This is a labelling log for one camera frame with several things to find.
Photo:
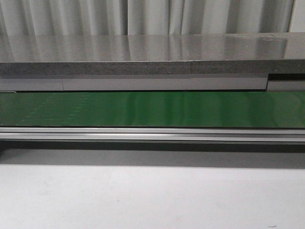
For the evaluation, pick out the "grey rear conveyor rail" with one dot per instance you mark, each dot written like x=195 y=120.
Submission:
x=156 y=82

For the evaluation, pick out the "aluminium front conveyor rail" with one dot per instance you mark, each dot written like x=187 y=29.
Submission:
x=153 y=134

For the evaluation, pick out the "green conveyor belt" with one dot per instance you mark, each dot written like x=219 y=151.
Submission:
x=155 y=109

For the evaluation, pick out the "grey granite slab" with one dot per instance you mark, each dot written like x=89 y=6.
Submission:
x=277 y=53

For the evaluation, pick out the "white pleated curtain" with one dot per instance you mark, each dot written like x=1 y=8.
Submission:
x=154 y=17

